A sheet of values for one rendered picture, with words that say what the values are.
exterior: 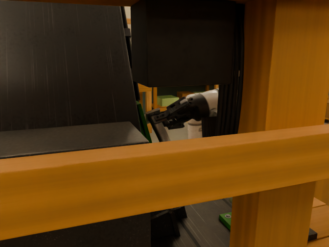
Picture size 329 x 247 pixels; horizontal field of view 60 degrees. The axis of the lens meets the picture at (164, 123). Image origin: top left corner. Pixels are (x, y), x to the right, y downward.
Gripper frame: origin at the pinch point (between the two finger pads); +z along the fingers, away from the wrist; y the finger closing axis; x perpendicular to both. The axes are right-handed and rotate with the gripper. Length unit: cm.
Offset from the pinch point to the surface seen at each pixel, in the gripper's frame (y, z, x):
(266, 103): 28.0, -11.6, 18.6
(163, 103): -441, -144, -274
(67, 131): 12.0, 22.9, 0.7
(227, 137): 27.8, -1.9, 21.8
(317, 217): -26, -41, 40
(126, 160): 32.9, 15.0, 21.4
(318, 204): -32, -48, 37
